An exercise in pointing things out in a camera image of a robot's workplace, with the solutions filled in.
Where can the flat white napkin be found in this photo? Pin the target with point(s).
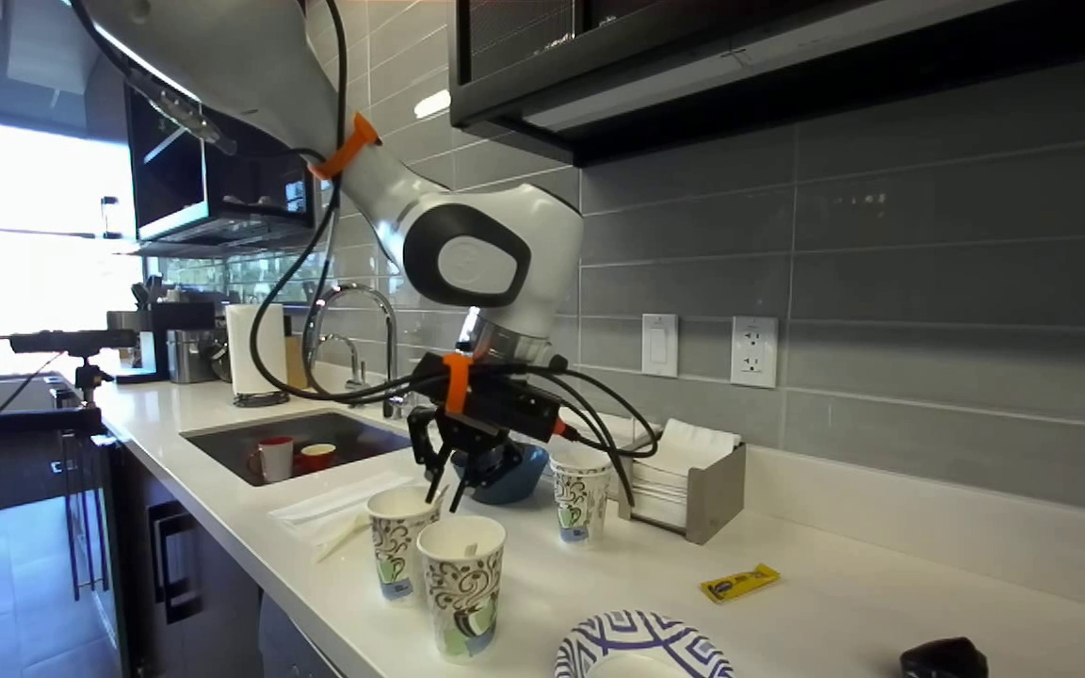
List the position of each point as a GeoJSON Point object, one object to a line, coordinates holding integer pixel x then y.
{"type": "Point", "coordinates": [331, 501]}

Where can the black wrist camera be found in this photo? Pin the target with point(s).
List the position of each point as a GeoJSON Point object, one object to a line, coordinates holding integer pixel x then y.
{"type": "Point", "coordinates": [523, 404]}

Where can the white napkin stack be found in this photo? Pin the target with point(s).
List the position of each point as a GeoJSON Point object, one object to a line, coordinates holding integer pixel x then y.
{"type": "Point", "coordinates": [679, 458]}

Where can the patterned paper cup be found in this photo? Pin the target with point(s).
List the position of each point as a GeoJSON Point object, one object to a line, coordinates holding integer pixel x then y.
{"type": "Point", "coordinates": [579, 501]}
{"type": "Point", "coordinates": [394, 551]}
{"type": "Point", "coordinates": [463, 604]}

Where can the dark wall cabinet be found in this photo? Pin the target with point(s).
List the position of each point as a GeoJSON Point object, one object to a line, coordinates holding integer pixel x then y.
{"type": "Point", "coordinates": [818, 63]}

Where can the black camera tripod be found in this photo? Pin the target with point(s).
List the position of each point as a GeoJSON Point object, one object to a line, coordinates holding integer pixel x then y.
{"type": "Point", "coordinates": [75, 342]}

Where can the blue bowl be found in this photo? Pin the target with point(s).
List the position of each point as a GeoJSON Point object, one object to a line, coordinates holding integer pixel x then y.
{"type": "Point", "coordinates": [523, 475]}

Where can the black coffee machine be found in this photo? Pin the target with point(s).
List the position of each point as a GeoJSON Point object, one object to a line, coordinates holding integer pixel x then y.
{"type": "Point", "coordinates": [185, 342]}

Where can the small black object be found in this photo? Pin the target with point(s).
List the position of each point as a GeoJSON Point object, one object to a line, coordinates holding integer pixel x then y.
{"type": "Point", "coordinates": [942, 661]}

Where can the yellow packet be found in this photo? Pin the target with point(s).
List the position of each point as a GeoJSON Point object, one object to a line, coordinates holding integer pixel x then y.
{"type": "Point", "coordinates": [740, 580]}

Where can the bright window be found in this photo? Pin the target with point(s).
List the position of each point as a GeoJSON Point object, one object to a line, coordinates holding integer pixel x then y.
{"type": "Point", "coordinates": [38, 229]}

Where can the white wall outlet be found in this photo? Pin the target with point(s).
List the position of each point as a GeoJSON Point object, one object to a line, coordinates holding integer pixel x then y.
{"type": "Point", "coordinates": [756, 352]}
{"type": "Point", "coordinates": [661, 345]}

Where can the dark base cabinet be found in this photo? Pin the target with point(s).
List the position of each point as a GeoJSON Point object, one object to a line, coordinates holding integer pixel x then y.
{"type": "Point", "coordinates": [190, 566]}

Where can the steel kitchen sink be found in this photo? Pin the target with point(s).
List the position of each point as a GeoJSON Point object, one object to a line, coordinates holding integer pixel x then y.
{"type": "Point", "coordinates": [348, 433]}

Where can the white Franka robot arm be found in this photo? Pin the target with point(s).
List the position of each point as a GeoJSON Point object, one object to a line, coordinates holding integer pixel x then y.
{"type": "Point", "coordinates": [493, 264]}

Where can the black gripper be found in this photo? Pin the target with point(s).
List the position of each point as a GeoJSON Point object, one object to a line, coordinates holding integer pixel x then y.
{"type": "Point", "coordinates": [453, 433]}

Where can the chrome faucet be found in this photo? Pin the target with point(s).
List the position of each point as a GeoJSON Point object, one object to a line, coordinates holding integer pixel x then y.
{"type": "Point", "coordinates": [387, 324]}

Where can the under-cabinet light bar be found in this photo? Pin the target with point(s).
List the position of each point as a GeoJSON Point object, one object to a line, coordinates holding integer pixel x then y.
{"type": "Point", "coordinates": [695, 81]}

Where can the white and red cup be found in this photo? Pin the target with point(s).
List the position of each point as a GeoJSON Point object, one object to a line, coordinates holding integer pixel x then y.
{"type": "Point", "coordinates": [277, 460]}

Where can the grey napkin holder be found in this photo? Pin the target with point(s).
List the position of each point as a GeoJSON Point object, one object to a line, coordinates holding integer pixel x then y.
{"type": "Point", "coordinates": [713, 501]}

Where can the paper towel roll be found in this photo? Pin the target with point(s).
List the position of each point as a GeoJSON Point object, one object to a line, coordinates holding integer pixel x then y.
{"type": "Point", "coordinates": [254, 352]}

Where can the black side table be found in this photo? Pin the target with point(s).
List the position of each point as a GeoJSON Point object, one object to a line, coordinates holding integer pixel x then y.
{"type": "Point", "coordinates": [0, 452]}

